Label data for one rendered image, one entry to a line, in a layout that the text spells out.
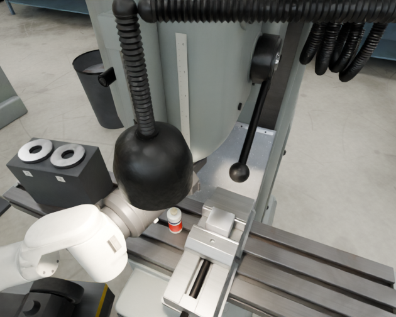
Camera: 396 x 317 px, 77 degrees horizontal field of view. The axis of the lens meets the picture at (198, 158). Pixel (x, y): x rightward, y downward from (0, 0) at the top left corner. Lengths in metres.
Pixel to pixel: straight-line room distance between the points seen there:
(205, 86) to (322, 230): 1.81
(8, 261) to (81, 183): 0.32
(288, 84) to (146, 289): 0.73
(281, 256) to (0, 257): 0.64
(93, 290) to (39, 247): 0.95
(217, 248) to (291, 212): 1.43
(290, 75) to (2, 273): 0.75
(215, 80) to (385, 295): 0.72
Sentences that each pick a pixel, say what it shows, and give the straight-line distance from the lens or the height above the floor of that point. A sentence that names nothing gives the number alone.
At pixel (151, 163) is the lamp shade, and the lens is 0.20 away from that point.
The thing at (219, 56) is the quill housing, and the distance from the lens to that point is 0.29.
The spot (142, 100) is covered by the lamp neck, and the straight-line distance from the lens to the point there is 0.18.
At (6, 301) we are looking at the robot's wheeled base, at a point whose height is 0.57.
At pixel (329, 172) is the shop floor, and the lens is 2.42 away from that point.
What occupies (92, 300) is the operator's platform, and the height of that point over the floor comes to 0.40.
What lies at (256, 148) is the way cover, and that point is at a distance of 0.90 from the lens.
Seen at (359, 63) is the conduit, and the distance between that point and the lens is 0.56.
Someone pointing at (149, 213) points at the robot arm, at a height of 1.26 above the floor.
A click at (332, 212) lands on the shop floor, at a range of 2.16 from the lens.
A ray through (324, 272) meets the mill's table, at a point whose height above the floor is 0.93.
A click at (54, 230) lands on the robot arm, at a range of 0.42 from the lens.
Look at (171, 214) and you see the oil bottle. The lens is 0.71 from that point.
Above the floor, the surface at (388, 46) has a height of 0.23.
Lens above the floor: 1.62
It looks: 46 degrees down
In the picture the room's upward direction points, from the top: straight up
